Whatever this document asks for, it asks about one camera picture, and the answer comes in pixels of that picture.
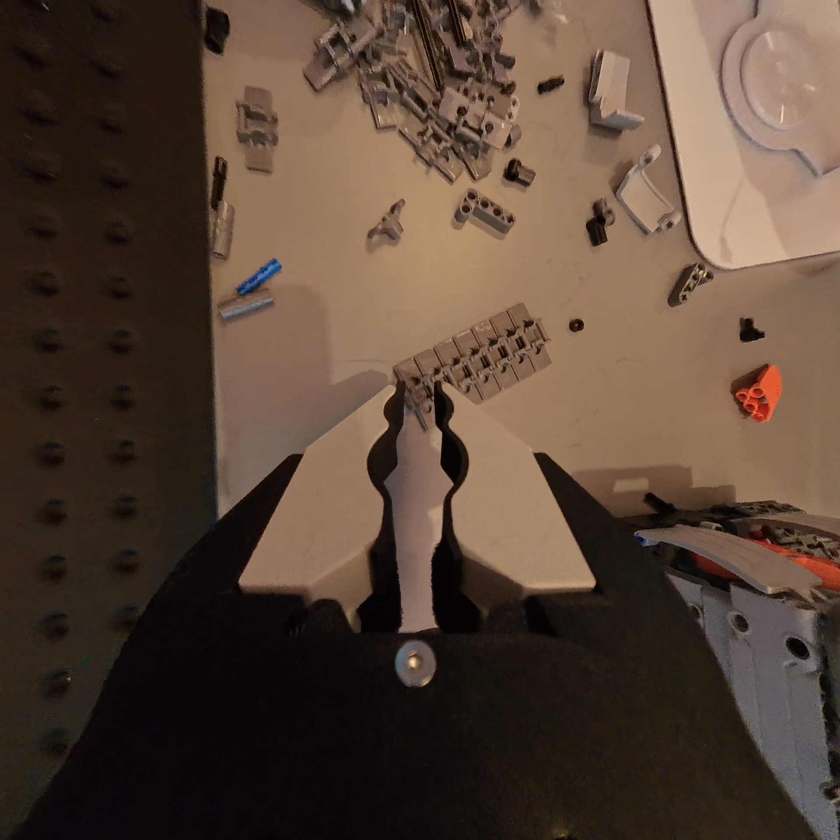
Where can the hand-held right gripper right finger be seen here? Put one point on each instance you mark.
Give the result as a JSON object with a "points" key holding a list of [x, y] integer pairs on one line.
{"points": [[525, 525]]}

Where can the black long axle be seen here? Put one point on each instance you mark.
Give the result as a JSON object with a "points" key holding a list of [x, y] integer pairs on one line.
{"points": [[428, 46], [456, 16]]}

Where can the grey tube connector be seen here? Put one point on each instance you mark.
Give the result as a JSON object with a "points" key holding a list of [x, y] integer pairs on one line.
{"points": [[246, 307]]}

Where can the blue plastic pin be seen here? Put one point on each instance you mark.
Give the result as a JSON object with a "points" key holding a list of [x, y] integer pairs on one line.
{"points": [[259, 277]]}

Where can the black and grey connector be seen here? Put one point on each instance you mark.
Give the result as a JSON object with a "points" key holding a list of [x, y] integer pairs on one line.
{"points": [[598, 223]]}

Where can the black angled connector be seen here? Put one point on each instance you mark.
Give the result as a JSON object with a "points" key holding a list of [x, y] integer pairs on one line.
{"points": [[750, 330]]}

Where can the grey plate with clips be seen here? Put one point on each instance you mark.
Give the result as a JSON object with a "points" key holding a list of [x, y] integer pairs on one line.
{"points": [[256, 128]]}

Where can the grey clip plate assembly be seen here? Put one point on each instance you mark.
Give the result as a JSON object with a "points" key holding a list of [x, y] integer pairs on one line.
{"points": [[479, 358]]}

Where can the small black pin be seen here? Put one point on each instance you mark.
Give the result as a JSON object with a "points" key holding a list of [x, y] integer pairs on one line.
{"points": [[550, 85]]}

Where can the white rounded tray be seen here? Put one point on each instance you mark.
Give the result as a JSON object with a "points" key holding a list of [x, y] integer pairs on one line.
{"points": [[695, 164]]}

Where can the grey tube with black axle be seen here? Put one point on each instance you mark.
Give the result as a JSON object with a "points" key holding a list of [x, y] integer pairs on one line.
{"points": [[222, 223]]}

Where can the black dimpled foam pad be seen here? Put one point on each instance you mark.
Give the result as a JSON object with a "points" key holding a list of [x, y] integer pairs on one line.
{"points": [[98, 328]]}

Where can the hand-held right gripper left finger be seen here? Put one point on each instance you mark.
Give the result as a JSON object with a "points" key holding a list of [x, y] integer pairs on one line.
{"points": [[308, 525]]}

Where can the grey forked connector piece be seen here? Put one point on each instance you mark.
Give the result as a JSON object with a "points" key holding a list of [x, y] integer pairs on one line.
{"points": [[387, 223]]}

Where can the grey perforated beam assembly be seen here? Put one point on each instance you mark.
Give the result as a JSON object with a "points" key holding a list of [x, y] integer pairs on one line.
{"points": [[485, 210]]}

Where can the orange plastic wedge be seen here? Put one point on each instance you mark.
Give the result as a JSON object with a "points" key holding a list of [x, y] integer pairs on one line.
{"points": [[758, 394]]}

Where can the black round connector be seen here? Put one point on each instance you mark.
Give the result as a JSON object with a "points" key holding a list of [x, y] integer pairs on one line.
{"points": [[520, 172]]}

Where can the pale curved panel with pins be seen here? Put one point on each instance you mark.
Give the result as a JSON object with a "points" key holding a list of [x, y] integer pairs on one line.
{"points": [[646, 193]]}

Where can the pale grey angled panel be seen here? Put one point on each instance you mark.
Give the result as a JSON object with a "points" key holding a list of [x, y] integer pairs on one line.
{"points": [[613, 92]]}

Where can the black toy car orange wheels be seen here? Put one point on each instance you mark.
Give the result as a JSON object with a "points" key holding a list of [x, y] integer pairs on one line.
{"points": [[754, 656]]}

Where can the grey angled holed beam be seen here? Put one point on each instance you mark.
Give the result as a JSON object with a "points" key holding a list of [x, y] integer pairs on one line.
{"points": [[689, 283]]}

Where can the black square connector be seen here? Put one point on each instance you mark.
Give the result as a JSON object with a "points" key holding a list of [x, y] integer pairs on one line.
{"points": [[216, 29]]}

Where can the pile of grey clip plates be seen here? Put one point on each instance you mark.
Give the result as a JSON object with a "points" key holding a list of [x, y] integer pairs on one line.
{"points": [[453, 111]]}

